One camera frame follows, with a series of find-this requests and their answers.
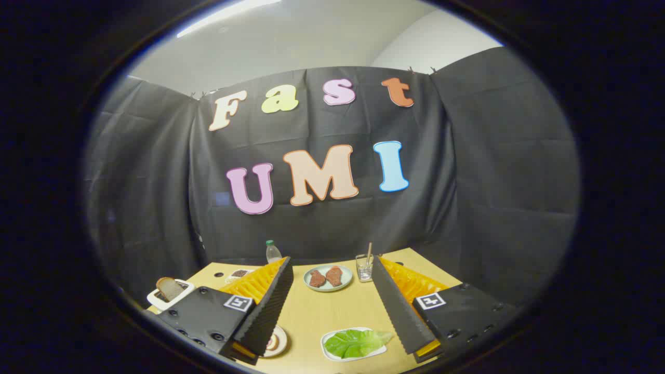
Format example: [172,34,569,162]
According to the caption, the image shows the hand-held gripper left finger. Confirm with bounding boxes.
[156,257,294,366]

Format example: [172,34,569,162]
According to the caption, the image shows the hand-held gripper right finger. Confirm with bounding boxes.
[371,255,514,364]

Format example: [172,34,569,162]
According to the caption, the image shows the small round patterned plate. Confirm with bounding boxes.
[259,325,288,358]

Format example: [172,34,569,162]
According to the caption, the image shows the clear drinking glass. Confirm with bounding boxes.
[356,253,374,283]

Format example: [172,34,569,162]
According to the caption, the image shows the green lettuce leaf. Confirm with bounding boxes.
[324,329,395,359]

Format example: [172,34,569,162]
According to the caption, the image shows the white oval plate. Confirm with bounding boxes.
[321,327,389,362]

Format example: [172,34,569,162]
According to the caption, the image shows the grey round plate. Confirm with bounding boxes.
[303,264,353,293]

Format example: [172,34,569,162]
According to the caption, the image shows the white square toast holder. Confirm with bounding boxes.
[147,278,195,312]

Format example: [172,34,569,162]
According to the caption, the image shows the slice of brown bread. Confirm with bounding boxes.
[156,277,184,302]

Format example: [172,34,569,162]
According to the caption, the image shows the black backdrop cloth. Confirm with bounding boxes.
[83,46,580,308]

